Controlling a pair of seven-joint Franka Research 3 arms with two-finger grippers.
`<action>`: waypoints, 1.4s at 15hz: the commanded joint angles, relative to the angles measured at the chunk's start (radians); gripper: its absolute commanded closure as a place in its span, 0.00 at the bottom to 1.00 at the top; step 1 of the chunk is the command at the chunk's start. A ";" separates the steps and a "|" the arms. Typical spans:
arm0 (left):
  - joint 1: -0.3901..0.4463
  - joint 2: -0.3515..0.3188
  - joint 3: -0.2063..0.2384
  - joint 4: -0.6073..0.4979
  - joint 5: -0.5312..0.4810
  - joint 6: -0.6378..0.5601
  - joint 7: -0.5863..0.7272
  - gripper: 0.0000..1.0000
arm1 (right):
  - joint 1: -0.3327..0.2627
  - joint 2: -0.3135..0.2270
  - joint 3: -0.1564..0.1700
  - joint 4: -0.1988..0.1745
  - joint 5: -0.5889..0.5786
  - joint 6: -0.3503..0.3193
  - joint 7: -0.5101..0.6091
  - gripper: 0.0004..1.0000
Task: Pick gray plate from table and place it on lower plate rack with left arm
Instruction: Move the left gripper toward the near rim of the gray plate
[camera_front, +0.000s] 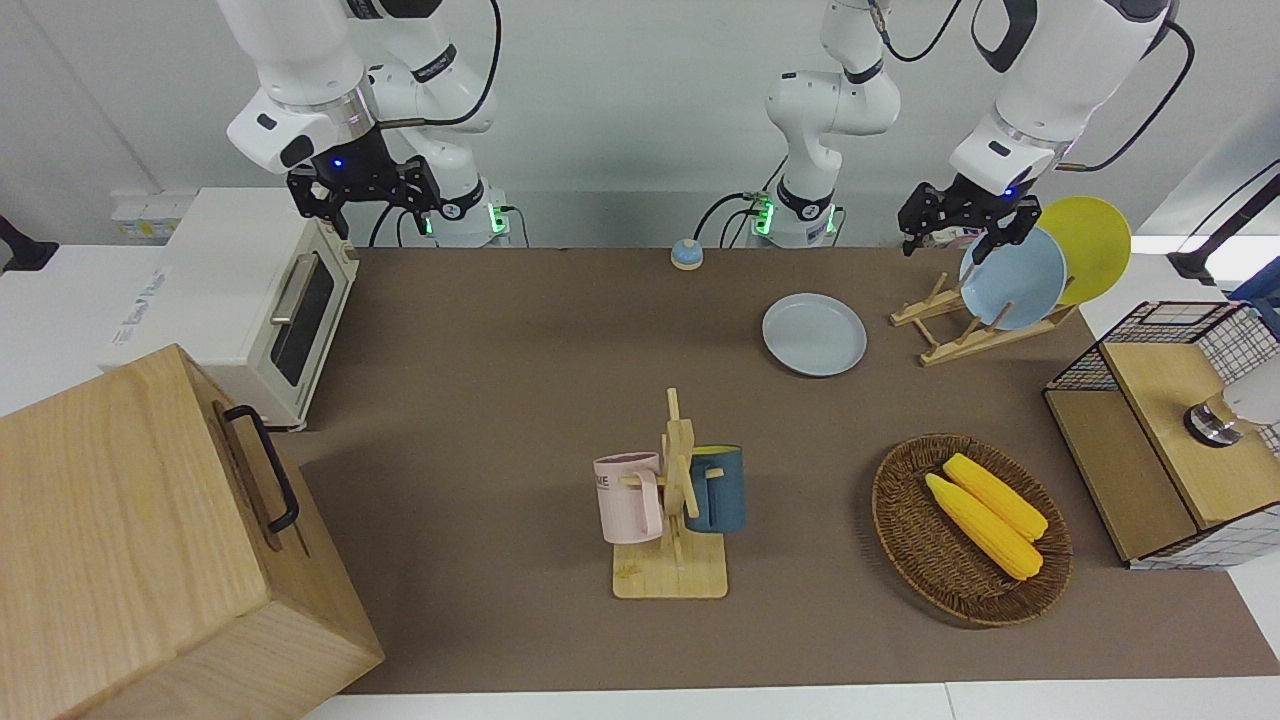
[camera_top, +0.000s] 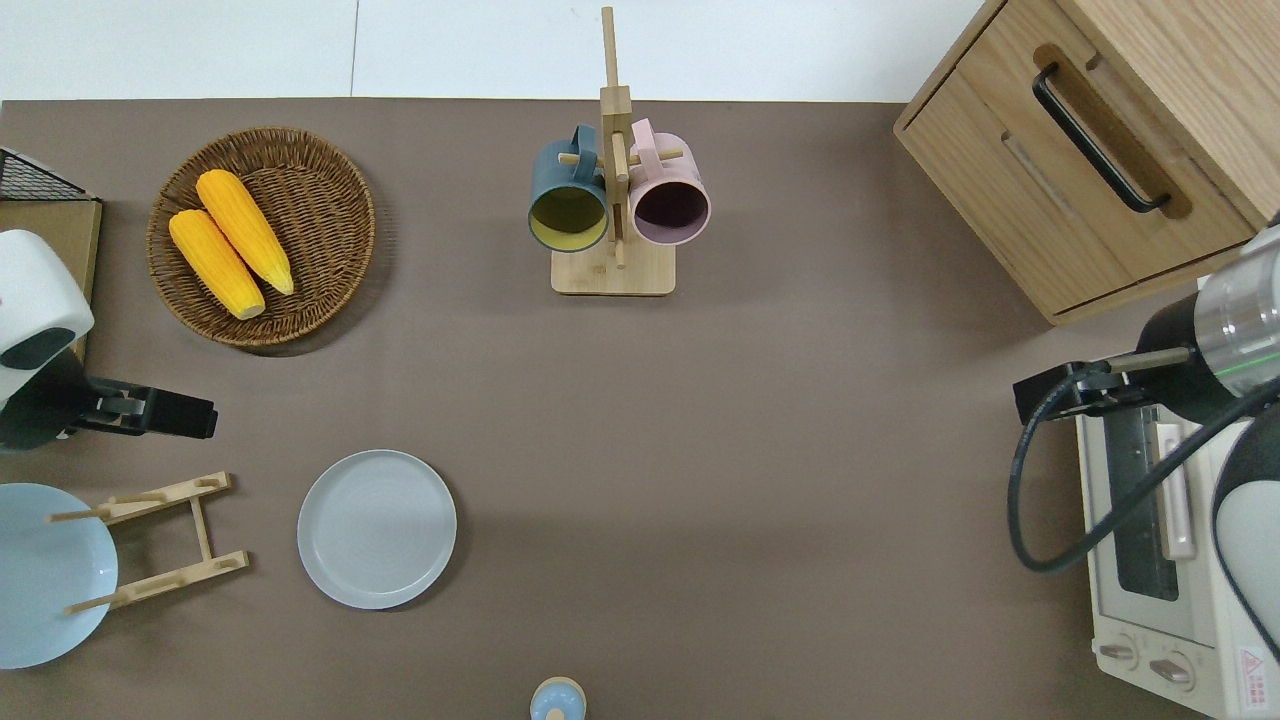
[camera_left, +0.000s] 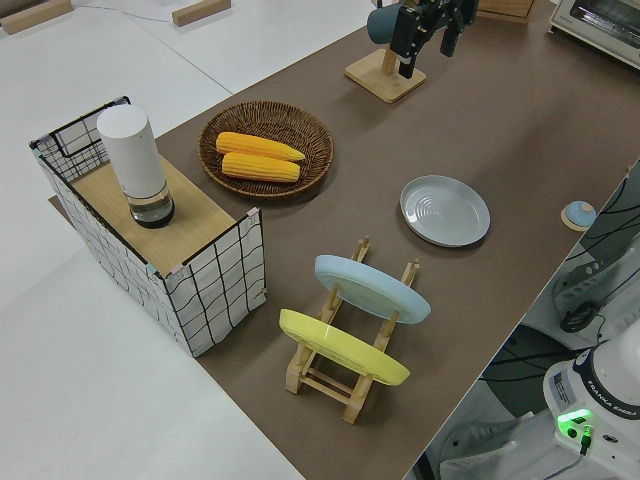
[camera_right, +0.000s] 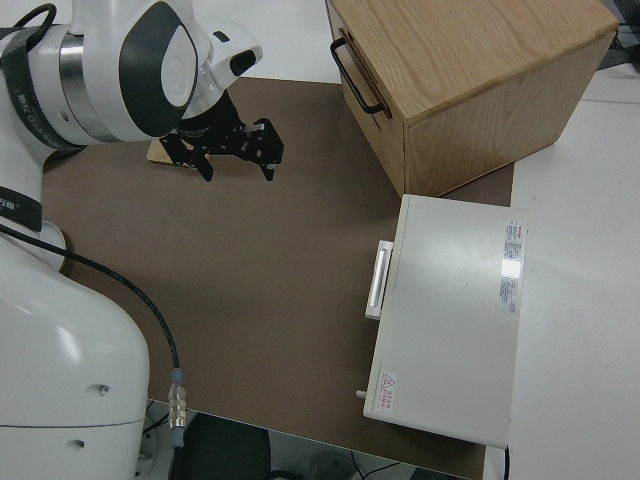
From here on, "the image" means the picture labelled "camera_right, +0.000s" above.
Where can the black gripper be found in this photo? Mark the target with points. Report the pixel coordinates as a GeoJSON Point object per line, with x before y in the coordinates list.
{"type": "Point", "coordinates": [225, 135]}

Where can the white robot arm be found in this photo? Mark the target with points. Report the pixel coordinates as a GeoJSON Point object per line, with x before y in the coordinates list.
{"type": "Point", "coordinates": [100, 50]}

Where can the brown table mat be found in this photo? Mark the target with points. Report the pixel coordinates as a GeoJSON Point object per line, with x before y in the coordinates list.
{"type": "Point", "coordinates": [250, 250]}

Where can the wooden mug tree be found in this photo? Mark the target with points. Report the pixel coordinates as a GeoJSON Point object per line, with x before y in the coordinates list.
{"type": "Point", "coordinates": [156, 152]}

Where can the light wooden drawer cabinet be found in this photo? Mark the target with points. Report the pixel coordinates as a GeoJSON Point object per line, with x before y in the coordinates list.
{"type": "Point", "coordinates": [475, 60]}

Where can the white toaster oven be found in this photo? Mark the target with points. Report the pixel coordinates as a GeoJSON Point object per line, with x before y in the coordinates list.
{"type": "Point", "coordinates": [450, 325]}

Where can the dark background equipment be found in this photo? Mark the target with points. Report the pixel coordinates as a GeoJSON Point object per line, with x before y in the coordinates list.
{"type": "Point", "coordinates": [625, 50]}

